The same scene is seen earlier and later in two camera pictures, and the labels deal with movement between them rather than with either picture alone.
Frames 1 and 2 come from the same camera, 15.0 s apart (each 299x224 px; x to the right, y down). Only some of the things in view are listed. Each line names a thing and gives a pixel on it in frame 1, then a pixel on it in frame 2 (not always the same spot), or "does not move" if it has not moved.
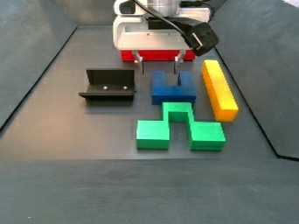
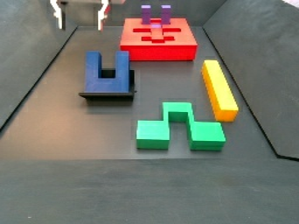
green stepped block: x=206 y=135 does not move
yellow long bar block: x=221 y=95 does not move
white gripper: x=134 y=36 -> x=91 y=2
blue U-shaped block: x=182 y=93 -> x=107 y=84
